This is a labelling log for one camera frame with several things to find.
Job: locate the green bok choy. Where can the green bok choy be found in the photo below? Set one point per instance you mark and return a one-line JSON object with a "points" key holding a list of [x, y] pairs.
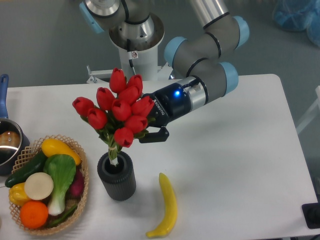
{"points": [[62, 169]]}

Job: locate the dark green cucumber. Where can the dark green cucumber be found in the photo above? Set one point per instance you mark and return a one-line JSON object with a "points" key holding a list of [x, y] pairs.
{"points": [[35, 165]]}

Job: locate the green chili pepper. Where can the green chili pepper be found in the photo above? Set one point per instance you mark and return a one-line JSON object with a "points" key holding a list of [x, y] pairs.
{"points": [[61, 219]]}

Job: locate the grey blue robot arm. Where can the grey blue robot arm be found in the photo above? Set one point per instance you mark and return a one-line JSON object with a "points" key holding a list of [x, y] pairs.
{"points": [[204, 77]]}

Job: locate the yellow squash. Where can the yellow squash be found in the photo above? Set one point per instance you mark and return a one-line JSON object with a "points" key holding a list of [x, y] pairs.
{"points": [[54, 146]]}

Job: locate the yellow bell pepper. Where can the yellow bell pepper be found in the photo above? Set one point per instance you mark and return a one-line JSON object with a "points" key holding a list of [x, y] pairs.
{"points": [[17, 194]]}

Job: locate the yellow banana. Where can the yellow banana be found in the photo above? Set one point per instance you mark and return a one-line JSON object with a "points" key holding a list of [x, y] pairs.
{"points": [[170, 209]]}

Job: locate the orange fruit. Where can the orange fruit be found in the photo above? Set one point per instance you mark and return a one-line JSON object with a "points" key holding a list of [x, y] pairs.
{"points": [[34, 214]]}

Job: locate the woven wicker basket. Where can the woven wicker basket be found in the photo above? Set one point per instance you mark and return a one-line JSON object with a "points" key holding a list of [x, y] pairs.
{"points": [[26, 155]]}

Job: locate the dark grey ribbed vase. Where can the dark grey ribbed vase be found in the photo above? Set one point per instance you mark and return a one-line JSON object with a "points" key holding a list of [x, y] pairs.
{"points": [[119, 181]]}

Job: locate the red tulip bouquet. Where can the red tulip bouquet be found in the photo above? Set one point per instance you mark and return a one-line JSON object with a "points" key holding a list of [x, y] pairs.
{"points": [[120, 114]]}

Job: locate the blue plastic bag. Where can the blue plastic bag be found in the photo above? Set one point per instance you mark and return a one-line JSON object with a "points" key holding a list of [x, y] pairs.
{"points": [[299, 16]]}

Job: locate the blue handled saucepan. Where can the blue handled saucepan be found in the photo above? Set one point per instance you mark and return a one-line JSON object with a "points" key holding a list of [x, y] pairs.
{"points": [[12, 138]]}

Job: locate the white frame at right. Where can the white frame at right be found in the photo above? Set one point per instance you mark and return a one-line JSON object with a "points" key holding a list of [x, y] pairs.
{"points": [[309, 114]]}

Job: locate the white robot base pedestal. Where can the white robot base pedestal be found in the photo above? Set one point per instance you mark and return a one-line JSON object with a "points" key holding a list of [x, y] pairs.
{"points": [[137, 40]]}

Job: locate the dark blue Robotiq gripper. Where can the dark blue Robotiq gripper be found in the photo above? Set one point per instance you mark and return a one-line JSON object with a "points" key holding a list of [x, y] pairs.
{"points": [[170, 103]]}

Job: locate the black device at edge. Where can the black device at edge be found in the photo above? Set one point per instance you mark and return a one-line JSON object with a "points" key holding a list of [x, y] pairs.
{"points": [[311, 212]]}

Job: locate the purple sweet potato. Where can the purple sweet potato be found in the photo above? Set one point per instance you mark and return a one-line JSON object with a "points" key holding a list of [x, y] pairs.
{"points": [[77, 187]]}

